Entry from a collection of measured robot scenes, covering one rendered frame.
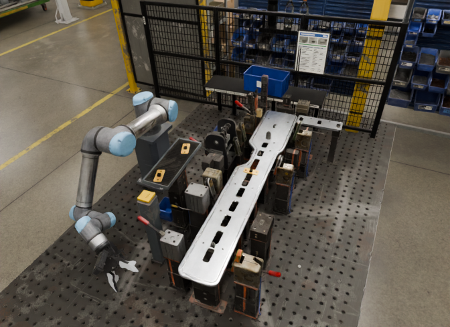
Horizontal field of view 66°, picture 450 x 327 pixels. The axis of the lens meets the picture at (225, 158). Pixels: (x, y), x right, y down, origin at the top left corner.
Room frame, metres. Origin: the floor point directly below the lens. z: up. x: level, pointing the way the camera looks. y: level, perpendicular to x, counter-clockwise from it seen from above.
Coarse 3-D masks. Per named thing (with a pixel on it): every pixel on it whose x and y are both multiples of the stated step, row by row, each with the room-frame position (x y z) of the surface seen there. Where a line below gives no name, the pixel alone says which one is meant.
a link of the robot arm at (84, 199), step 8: (96, 128) 1.34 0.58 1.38; (88, 136) 1.31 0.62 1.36; (88, 144) 1.30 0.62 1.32; (88, 152) 1.28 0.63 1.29; (96, 152) 1.30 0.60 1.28; (88, 160) 1.27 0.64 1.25; (96, 160) 1.29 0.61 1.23; (80, 168) 1.27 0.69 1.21; (88, 168) 1.26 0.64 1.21; (96, 168) 1.28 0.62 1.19; (80, 176) 1.24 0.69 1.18; (88, 176) 1.24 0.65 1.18; (80, 184) 1.22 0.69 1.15; (88, 184) 1.22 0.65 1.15; (80, 192) 1.20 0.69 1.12; (88, 192) 1.20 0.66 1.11; (80, 200) 1.18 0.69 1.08; (88, 200) 1.19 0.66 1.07; (72, 208) 1.18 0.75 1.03; (80, 208) 1.16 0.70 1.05; (88, 208) 1.17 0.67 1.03; (72, 216) 1.15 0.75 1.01; (80, 216) 1.13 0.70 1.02
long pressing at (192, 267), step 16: (272, 112) 2.05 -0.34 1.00; (256, 128) 1.85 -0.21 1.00; (272, 128) 1.85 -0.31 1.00; (288, 128) 1.85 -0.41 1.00; (256, 144) 1.69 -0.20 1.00; (272, 144) 1.68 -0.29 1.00; (272, 160) 1.53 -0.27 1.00; (240, 176) 1.40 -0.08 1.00; (256, 176) 1.39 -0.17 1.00; (224, 192) 1.28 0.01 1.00; (256, 192) 1.27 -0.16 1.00; (224, 208) 1.17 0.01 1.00; (240, 208) 1.16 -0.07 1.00; (208, 224) 1.07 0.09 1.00; (240, 224) 1.06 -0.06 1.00; (208, 240) 0.98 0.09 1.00; (224, 240) 0.98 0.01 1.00; (192, 256) 0.90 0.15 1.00; (224, 256) 0.89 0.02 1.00; (192, 272) 0.82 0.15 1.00; (208, 272) 0.82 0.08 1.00; (224, 272) 0.82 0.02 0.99
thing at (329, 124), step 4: (300, 116) 1.99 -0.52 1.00; (304, 116) 1.98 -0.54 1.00; (304, 120) 1.93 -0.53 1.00; (308, 120) 1.93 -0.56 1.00; (312, 120) 1.93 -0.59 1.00; (316, 120) 1.93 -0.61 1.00; (320, 120) 1.93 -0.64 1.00; (324, 120) 1.93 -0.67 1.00; (328, 120) 1.92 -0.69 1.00; (304, 124) 1.89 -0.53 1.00; (308, 124) 1.88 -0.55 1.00; (312, 124) 1.88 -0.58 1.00; (316, 124) 1.88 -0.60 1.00; (320, 124) 1.88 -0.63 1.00; (324, 124) 1.88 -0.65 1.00; (328, 124) 1.88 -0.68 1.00; (332, 124) 1.87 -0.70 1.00; (336, 124) 1.87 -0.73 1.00; (340, 124) 1.87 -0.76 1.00; (320, 128) 1.85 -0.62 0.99; (324, 128) 1.84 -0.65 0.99; (328, 128) 1.83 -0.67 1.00; (332, 128) 1.83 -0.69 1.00; (336, 128) 1.83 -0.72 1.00; (340, 128) 1.82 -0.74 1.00
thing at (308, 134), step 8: (296, 136) 1.73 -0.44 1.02; (304, 136) 1.71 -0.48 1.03; (296, 144) 1.72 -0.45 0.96; (304, 144) 1.71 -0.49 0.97; (304, 152) 1.70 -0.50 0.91; (304, 160) 1.71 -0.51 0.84; (296, 168) 1.72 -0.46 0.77; (304, 168) 1.70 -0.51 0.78; (296, 176) 1.71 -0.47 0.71; (304, 176) 1.70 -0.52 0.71
